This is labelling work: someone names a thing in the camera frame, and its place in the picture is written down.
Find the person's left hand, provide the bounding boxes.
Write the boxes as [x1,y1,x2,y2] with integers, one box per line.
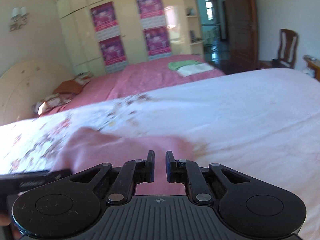
[0,213,21,239]

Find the brown wooden door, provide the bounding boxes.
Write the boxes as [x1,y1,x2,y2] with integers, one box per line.
[225,0,258,71]

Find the dark wooden chair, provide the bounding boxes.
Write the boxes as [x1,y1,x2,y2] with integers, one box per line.
[271,29,299,69]

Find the pink long-sleeve sweater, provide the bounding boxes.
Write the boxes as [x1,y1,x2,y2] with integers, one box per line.
[50,127,194,196]

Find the floral red-white pillow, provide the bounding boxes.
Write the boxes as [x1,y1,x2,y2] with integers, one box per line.
[32,93,75,115]

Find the lower left pink poster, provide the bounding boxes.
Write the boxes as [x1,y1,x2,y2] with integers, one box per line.
[99,36,128,74]

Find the pink poster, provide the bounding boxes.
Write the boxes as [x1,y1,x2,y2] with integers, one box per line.
[136,0,166,30]
[99,36,128,74]
[143,27,172,60]
[91,2,120,42]

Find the white floral quilt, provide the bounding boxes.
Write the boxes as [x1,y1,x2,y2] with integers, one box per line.
[1,69,319,239]

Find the wall sconce lamp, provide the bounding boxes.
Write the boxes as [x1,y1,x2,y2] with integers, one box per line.
[9,7,29,31]

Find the wooden tv cabinet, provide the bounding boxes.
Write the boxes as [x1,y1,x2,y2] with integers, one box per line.
[303,55,320,81]

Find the lower right pink poster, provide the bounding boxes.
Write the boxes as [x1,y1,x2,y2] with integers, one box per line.
[143,27,172,60]

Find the upper right pink poster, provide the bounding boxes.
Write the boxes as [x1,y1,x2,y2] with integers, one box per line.
[136,0,166,30]

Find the cream round headboard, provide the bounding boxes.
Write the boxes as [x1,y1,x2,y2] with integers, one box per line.
[1,59,73,125]

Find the upper left pink poster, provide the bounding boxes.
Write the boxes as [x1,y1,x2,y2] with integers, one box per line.
[91,2,120,42]

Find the white folded cloth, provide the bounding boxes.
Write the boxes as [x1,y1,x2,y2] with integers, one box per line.
[176,63,215,77]

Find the cream glossy wardrobe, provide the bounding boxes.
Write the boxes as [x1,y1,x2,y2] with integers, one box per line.
[55,0,203,76]

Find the orange patterned pillow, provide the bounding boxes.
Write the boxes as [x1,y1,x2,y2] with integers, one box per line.
[53,77,91,94]

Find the pink striped bedsheet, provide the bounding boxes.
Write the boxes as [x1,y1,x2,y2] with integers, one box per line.
[44,55,225,116]

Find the green folded cloth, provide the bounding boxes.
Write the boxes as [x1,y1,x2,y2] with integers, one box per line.
[168,60,201,71]

